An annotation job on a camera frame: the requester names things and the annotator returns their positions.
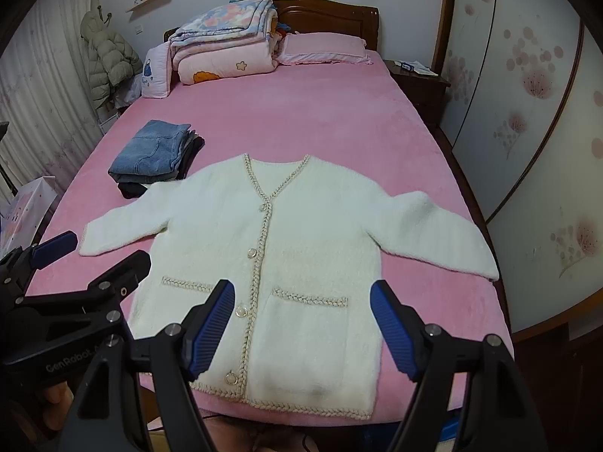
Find white fluffy cardigan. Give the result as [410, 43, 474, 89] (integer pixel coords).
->
[79, 154, 499, 420]

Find person left hand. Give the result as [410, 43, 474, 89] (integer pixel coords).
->
[44, 382, 73, 426]

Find folded black garment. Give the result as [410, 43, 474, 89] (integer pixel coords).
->
[116, 133, 205, 199]

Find white curtain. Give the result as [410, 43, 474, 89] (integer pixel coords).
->
[1, 0, 102, 193]

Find olive puffer jacket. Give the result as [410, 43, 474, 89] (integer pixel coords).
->
[80, 11, 142, 109]

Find white pink cartoon pillow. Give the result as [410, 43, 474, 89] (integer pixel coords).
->
[141, 42, 173, 99]

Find dark wooden nightstand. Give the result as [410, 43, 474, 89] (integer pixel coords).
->
[384, 60, 450, 131]

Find items on nightstand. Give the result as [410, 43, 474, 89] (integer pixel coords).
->
[395, 60, 438, 76]

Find folded floral quilt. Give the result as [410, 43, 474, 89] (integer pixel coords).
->
[168, 0, 277, 52]

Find dark wooden headboard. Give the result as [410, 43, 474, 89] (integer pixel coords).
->
[164, 0, 379, 54]

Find floral wardrobe door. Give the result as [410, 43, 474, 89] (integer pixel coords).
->
[442, 0, 602, 333]

